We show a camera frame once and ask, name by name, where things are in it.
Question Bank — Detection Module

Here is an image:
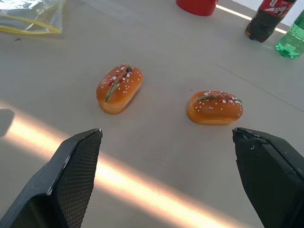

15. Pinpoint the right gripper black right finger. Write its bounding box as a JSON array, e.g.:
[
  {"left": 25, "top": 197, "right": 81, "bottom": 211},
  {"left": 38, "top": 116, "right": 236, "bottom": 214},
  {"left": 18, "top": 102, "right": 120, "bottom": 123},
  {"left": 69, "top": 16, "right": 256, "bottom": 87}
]
[{"left": 232, "top": 127, "right": 304, "bottom": 228}]

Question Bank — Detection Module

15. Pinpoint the clear yellow-zip plastic bag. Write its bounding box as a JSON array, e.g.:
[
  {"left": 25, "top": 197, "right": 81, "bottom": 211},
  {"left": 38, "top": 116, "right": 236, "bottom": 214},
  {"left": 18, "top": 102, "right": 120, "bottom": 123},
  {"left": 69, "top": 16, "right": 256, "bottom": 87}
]
[{"left": 0, "top": 0, "right": 67, "bottom": 35}]

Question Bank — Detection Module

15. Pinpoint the cola bottle red cap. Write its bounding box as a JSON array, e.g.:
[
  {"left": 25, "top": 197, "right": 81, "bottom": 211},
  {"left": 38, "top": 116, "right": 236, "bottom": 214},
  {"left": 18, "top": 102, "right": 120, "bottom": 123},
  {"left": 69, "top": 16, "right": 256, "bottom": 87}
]
[{"left": 245, "top": 0, "right": 297, "bottom": 43}]

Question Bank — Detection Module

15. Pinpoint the green soda bottle yellow cap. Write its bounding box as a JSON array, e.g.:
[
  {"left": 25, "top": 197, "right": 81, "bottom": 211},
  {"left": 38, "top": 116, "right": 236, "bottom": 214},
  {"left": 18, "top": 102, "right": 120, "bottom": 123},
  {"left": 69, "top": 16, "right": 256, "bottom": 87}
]
[{"left": 275, "top": 8, "right": 304, "bottom": 60}]

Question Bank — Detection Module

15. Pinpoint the red tape roll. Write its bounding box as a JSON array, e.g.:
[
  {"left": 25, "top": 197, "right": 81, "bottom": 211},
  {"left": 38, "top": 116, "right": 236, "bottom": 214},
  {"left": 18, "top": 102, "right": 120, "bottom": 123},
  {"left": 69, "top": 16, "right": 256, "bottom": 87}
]
[{"left": 175, "top": 0, "right": 219, "bottom": 17}]

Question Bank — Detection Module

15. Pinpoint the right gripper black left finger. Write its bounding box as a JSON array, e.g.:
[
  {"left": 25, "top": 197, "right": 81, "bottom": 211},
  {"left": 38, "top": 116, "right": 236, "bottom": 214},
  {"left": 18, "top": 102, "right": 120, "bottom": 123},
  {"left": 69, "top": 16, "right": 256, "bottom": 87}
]
[{"left": 0, "top": 128, "right": 103, "bottom": 228}]

